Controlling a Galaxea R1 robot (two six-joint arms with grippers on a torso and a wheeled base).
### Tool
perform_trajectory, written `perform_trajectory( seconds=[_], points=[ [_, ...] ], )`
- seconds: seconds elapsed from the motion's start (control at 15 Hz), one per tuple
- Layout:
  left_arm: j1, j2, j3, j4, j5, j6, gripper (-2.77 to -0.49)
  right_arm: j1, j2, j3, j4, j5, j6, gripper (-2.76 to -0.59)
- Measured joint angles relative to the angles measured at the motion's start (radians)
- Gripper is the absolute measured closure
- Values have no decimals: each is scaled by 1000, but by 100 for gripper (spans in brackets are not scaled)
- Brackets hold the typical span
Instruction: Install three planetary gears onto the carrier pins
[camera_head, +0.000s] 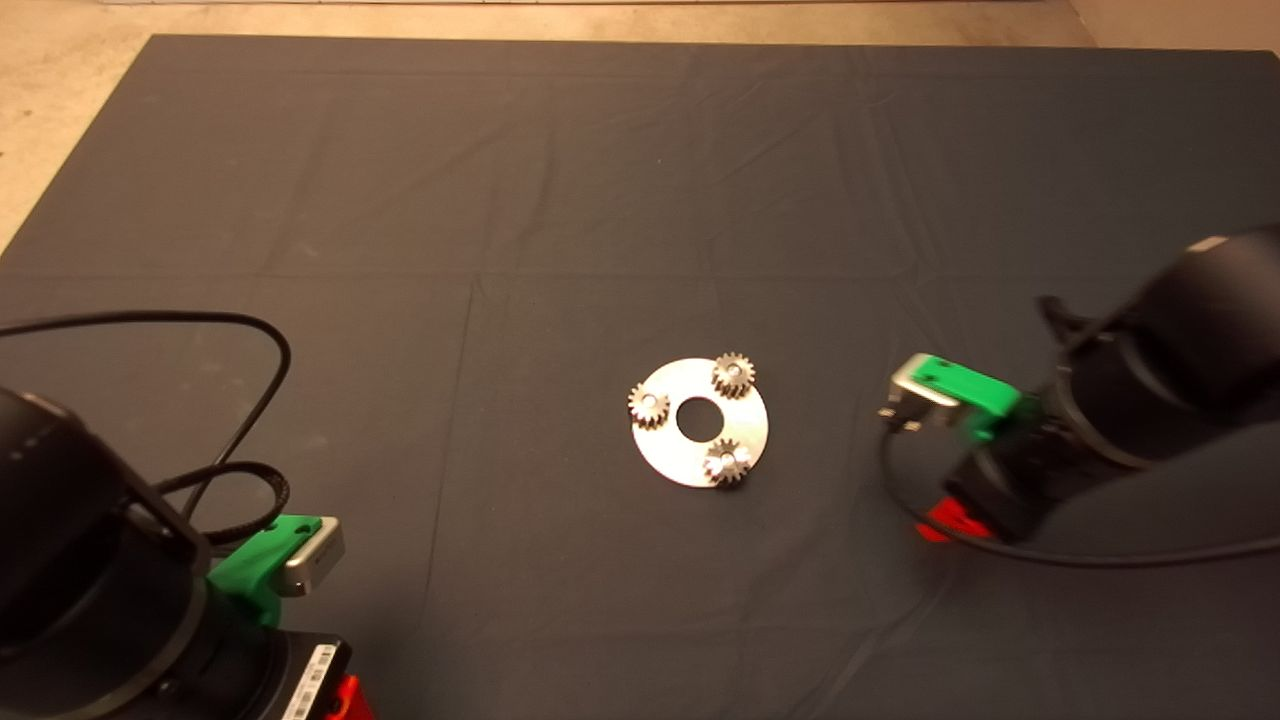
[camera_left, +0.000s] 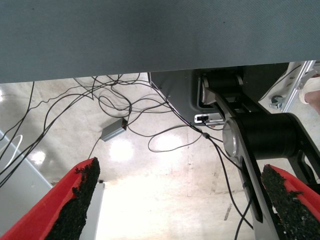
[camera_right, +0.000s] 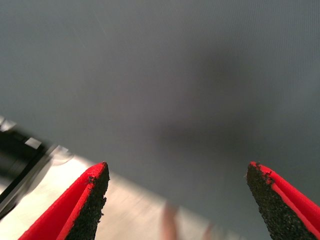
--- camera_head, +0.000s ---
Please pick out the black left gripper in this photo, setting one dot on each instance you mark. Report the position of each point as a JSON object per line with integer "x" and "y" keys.
{"x": 300, "y": 688}

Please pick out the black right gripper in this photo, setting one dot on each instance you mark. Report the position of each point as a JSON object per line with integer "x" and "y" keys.
{"x": 1000, "y": 500}

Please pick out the steel planetary gear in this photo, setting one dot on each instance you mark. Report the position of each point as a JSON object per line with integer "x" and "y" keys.
{"x": 722, "y": 466}
{"x": 641, "y": 411}
{"x": 726, "y": 380}

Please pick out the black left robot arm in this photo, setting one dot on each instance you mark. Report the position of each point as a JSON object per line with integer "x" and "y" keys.
{"x": 70, "y": 600}

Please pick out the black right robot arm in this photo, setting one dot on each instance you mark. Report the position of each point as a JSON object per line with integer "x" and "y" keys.
{"x": 1160, "y": 380}

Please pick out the round metal carrier plate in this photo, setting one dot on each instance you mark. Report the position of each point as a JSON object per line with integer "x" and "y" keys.
{"x": 690, "y": 455}

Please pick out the dark grey table cloth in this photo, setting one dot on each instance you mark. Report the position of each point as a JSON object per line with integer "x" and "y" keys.
{"x": 500, "y": 200}

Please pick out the green right camera mount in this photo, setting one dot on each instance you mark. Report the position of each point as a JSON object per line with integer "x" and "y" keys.
{"x": 975, "y": 395}

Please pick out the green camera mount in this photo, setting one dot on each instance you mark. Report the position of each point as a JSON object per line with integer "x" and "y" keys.
{"x": 975, "y": 395}
{"x": 250, "y": 572}

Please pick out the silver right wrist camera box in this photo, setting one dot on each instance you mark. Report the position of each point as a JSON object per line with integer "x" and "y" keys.
{"x": 915, "y": 390}

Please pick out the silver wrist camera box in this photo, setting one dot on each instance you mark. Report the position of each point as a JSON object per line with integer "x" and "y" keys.
{"x": 315, "y": 557}
{"x": 915, "y": 390}

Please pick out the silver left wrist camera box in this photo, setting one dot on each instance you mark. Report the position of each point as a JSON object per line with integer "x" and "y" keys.
{"x": 315, "y": 557}

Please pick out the green left camera mount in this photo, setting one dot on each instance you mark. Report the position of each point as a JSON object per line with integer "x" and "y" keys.
{"x": 250, "y": 572}

